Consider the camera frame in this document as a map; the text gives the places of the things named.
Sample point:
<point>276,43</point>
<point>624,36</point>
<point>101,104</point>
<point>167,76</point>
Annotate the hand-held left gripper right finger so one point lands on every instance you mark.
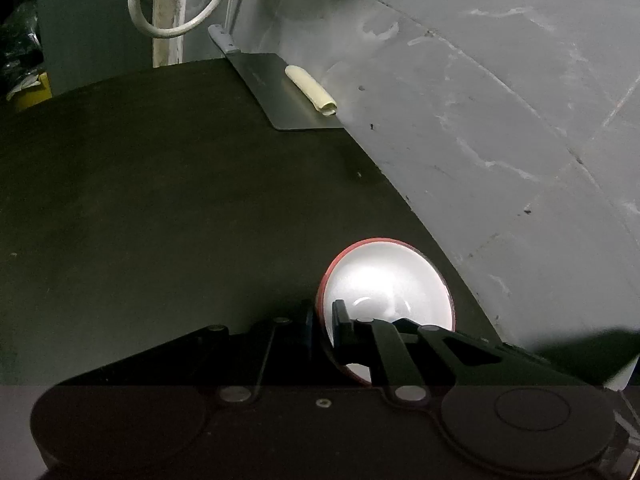
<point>340,324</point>

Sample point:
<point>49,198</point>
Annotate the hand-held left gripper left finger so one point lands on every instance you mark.
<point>309,332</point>

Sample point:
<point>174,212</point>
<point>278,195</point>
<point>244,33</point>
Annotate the red bowl white inside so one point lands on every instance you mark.
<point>385,280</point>

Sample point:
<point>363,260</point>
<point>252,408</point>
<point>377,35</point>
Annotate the cream rolled paper tube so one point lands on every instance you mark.
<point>310,87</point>

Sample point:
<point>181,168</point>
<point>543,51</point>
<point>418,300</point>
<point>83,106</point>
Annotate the steel cleaver knife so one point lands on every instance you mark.
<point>272,90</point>

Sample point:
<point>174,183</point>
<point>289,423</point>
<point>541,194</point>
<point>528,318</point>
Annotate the wooden board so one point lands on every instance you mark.
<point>167,0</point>

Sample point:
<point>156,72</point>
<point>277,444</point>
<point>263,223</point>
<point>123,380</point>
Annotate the yellow bin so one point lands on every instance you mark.
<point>32,92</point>

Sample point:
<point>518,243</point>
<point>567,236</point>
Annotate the black plastic bag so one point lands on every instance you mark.
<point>17,47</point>

